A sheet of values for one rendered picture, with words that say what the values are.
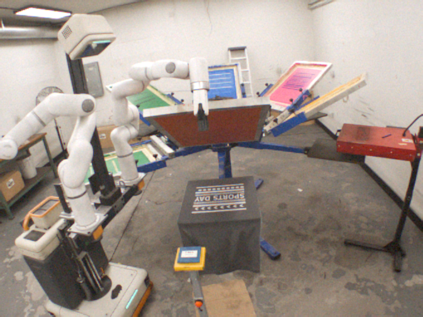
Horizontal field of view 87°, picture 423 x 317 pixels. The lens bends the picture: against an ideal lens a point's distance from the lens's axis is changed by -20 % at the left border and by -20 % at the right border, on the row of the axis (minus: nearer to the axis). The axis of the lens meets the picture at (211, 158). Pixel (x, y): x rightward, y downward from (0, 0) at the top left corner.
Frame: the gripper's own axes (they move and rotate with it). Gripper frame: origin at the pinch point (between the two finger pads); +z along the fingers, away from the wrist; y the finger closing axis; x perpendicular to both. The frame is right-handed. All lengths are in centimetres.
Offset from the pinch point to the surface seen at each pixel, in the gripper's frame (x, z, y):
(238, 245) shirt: 9, 66, -34
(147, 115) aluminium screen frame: -27.0, -8.8, -13.9
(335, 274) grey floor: 90, 129, -88
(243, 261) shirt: 12, 79, -38
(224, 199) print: 3, 42, -47
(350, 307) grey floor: 91, 139, -54
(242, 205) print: 13, 44, -39
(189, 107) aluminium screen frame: -7.0, -10.0, -14.2
